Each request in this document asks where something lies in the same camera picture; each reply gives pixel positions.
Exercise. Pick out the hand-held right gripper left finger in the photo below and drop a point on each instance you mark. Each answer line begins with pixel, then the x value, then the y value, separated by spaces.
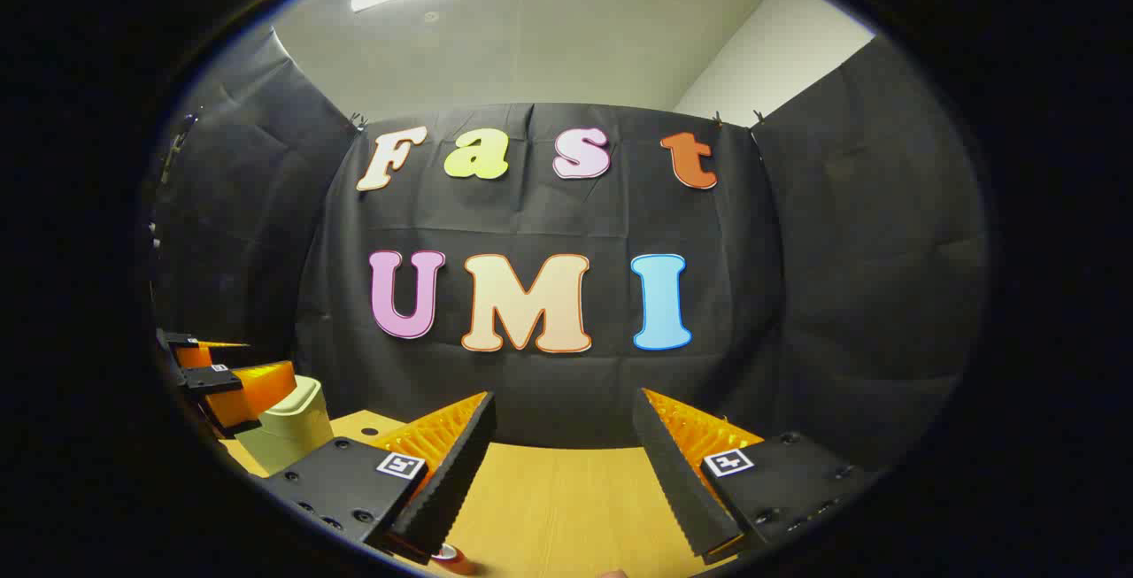
pixel 451 481

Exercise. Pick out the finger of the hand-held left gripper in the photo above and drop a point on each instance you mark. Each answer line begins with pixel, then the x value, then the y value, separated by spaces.
pixel 181 339
pixel 257 392

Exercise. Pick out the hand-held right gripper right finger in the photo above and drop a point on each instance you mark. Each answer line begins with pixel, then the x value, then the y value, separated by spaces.
pixel 677 481

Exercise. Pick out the green garbage bin lid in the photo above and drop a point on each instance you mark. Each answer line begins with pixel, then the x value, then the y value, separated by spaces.
pixel 296 396

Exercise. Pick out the green desktop garbage bin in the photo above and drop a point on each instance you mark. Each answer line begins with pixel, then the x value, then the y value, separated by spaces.
pixel 288 441

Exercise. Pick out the wooden desktop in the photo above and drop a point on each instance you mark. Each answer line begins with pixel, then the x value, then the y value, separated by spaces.
pixel 566 507

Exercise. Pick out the black backdrop cloth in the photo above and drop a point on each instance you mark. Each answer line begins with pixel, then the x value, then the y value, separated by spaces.
pixel 575 224

